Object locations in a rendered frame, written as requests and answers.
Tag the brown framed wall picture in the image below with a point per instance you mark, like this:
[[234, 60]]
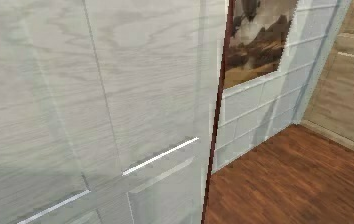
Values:
[[256, 43]]

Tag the pale grey wood cupboard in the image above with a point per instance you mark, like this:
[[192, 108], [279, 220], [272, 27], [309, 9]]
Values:
[[85, 100]]

